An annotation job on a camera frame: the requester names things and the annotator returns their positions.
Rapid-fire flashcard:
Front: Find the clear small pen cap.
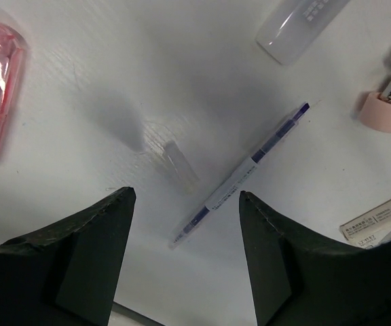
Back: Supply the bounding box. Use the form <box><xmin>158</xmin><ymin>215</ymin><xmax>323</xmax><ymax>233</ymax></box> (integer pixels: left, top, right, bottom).
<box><xmin>162</xmin><ymin>141</ymin><xmax>200</xmax><ymax>194</ymax></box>

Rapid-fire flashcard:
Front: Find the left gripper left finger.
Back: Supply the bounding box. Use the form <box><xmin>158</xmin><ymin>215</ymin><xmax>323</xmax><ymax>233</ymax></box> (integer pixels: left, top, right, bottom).
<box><xmin>0</xmin><ymin>187</ymin><xmax>136</xmax><ymax>325</ymax></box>

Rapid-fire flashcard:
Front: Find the grey highlighter orange cap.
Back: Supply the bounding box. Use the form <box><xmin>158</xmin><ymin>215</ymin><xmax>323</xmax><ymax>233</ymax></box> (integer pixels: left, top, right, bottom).
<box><xmin>256</xmin><ymin>0</ymin><xmax>349</xmax><ymax>65</ymax></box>

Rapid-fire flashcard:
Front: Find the white eraser with label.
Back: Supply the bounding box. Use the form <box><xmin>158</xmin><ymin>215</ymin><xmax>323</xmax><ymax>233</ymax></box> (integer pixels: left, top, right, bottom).
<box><xmin>339</xmin><ymin>199</ymin><xmax>391</xmax><ymax>249</ymax></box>

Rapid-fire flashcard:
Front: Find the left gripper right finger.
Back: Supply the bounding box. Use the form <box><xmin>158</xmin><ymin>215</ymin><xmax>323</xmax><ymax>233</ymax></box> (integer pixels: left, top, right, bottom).
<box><xmin>239</xmin><ymin>192</ymin><xmax>391</xmax><ymax>325</ymax></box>

